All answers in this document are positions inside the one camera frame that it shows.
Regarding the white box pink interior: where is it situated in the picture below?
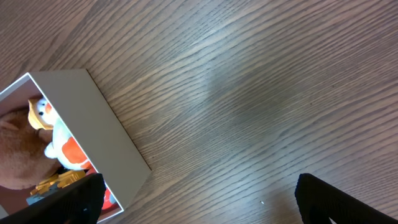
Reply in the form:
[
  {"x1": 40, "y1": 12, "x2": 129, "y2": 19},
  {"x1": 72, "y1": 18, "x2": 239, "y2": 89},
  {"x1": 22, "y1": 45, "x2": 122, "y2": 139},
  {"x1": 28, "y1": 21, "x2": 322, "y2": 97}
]
[{"x1": 1, "y1": 69, "x2": 150, "y2": 223}]

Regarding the red grey toy ball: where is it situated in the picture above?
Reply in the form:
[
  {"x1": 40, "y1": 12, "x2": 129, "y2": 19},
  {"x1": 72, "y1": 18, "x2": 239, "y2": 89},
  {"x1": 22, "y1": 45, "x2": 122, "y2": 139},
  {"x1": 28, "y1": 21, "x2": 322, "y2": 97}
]
[{"x1": 102, "y1": 185, "x2": 119, "y2": 211}]

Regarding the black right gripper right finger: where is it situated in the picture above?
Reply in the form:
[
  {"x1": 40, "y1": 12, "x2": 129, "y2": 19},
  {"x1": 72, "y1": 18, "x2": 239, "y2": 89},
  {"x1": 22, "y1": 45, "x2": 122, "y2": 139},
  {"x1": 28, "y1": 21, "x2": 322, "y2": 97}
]
[{"x1": 295, "y1": 173, "x2": 397, "y2": 224}]

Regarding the yellow toy excavator truck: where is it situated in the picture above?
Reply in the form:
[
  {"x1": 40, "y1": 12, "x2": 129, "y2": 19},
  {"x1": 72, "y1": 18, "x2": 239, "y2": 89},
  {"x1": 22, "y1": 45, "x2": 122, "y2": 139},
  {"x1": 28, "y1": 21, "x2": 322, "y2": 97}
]
[{"x1": 26, "y1": 170, "x2": 85, "y2": 205}]

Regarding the brown plush bear toy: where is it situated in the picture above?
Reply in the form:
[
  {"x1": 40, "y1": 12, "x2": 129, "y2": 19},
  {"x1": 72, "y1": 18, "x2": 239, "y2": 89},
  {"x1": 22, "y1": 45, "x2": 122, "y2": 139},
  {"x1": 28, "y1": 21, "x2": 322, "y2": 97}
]
[{"x1": 1, "y1": 108, "x2": 61, "y2": 190}]

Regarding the white plush duck toy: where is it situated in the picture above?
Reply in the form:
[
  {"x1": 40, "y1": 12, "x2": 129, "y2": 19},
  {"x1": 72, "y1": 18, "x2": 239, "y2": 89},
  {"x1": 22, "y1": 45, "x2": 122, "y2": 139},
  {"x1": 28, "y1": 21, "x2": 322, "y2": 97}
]
[{"x1": 28, "y1": 98, "x2": 93, "y2": 170}]

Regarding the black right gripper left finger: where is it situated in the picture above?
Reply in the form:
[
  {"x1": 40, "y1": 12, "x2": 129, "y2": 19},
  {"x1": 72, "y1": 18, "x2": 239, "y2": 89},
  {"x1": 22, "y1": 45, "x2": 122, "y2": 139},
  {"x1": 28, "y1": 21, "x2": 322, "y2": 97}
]
[{"x1": 1, "y1": 174, "x2": 106, "y2": 224}]

